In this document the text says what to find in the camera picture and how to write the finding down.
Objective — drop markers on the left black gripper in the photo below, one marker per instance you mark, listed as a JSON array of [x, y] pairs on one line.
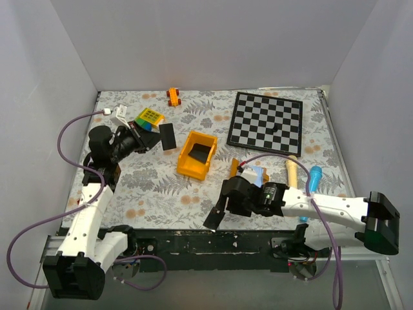
[[145, 140]]

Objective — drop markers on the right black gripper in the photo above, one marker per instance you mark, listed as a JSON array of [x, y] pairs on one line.
[[233, 209]]

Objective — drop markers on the dark credit card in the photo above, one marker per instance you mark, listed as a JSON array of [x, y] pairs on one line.
[[199, 152], [167, 135], [214, 219]]

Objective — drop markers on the tan leather card holder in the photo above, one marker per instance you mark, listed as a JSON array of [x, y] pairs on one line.
[[262, 172]]

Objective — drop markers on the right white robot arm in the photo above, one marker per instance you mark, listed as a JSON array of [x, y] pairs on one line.
[[372, 222]]

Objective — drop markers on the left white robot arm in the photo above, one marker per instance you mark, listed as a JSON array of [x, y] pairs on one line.
[[78, 268]]

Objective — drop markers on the yellow green toy block house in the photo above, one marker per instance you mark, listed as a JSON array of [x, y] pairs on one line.
[[150, 120]]

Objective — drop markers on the yellow plastic bin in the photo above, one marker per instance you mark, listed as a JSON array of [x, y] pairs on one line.
[[190, 167]]

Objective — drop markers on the orange toy car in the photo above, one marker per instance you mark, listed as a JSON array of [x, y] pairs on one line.
[[173, 95]]

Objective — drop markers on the floral table mat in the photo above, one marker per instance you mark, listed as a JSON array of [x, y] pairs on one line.
[[150, 194]]

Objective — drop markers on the beige toy microphone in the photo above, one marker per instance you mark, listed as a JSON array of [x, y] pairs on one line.
[[291, 166]]

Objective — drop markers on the black white chessboard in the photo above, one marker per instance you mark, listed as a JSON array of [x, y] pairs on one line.
[[253, 119]]

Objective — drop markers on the blue toy microphone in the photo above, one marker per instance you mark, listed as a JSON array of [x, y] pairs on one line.
[[315, 177]]

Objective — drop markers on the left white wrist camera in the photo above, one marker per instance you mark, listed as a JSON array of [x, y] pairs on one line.
[[118, 116]]

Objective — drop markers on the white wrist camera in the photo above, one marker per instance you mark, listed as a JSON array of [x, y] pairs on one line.
[[250, 175], [118, 116]]

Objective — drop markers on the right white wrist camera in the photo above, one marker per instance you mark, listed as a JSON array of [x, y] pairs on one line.
[[250, 175]]

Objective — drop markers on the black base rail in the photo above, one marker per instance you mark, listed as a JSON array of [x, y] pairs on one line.
[[203, 250]]

